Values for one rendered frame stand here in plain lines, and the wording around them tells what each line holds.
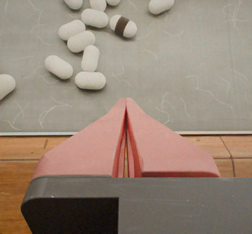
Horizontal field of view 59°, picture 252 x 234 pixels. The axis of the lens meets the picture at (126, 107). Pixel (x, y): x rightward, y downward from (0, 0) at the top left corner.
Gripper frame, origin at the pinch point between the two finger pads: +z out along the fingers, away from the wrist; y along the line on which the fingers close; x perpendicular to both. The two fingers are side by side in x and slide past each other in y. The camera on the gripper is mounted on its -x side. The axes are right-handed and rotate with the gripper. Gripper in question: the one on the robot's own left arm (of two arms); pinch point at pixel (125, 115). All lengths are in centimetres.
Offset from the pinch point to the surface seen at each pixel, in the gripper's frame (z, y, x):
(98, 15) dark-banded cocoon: 16.8, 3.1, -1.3
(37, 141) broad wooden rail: 6.8, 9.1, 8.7
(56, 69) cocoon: 11.9, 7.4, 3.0
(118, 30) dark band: 15.9, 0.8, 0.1
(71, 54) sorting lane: 15.0, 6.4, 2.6
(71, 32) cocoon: 15.5, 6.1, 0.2
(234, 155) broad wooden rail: 4.7, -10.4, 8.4
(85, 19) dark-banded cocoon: 16.9, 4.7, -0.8
